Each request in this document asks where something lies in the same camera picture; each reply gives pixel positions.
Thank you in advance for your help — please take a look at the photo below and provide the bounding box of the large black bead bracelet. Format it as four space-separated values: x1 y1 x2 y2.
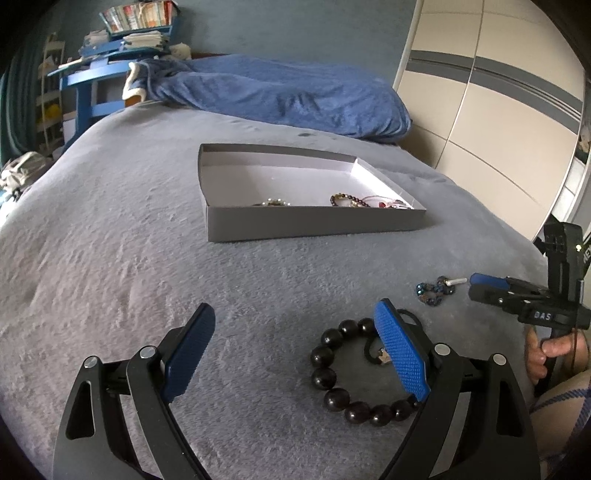
310 318 423 426

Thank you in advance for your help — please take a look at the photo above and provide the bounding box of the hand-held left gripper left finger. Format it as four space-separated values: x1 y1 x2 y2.
52 302 217 480

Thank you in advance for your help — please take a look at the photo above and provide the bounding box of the row of colourful books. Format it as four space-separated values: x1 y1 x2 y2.
99 0 178 35

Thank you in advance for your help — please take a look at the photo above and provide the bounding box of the black hair tie star charm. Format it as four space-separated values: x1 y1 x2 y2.
362 337 393 368

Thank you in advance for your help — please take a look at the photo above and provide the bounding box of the pink bracelet with red beads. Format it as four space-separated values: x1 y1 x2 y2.
362 195 414 211

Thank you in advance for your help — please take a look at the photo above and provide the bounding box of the person's right forearm plaid sleeve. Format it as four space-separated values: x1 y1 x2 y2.
529 369 591 467

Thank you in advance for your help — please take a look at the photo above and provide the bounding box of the dark purple bead bracelet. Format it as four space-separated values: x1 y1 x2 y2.
329 193 370 208

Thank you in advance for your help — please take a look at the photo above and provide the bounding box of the blue pillow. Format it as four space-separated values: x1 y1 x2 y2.
122 54 411 141

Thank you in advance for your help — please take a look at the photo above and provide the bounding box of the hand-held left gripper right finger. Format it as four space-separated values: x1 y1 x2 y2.
373 298 541 480

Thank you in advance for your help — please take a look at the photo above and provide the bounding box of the person's right hand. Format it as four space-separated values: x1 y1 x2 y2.
524 330 589 386

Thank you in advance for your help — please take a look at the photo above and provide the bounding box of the blue bead bracelet white charm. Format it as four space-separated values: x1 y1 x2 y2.
414 275 468 305

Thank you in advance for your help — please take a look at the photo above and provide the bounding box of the stack of papers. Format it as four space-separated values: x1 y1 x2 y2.
122 32 171 51

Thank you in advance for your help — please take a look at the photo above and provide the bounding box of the white shelf rack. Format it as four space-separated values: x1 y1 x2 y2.
37 34 65 153

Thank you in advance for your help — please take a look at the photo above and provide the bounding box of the blue wooden desk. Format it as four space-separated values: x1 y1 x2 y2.
48 25 181 148

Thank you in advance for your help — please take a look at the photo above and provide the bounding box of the beige wardrobe with grey stripes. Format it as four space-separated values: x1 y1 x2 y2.
392 0 585 241

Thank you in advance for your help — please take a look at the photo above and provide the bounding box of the teal curtain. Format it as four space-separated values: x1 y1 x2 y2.
2 41 47 162

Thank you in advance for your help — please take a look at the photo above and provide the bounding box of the open wardrobe shelf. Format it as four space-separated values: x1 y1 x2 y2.
549 120 591 232

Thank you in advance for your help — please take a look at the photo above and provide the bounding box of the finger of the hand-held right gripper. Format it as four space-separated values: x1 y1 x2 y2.
467 284 522 309
469 272 548 297

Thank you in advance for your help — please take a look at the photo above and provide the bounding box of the grey cardboard box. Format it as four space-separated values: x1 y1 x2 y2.
198 143 428 243

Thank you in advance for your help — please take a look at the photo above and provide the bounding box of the white cloth bundle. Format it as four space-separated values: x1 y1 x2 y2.
0 151 52 204

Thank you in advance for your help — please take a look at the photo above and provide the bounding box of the grey fleece blanket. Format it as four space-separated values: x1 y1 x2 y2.
0 104 555 480

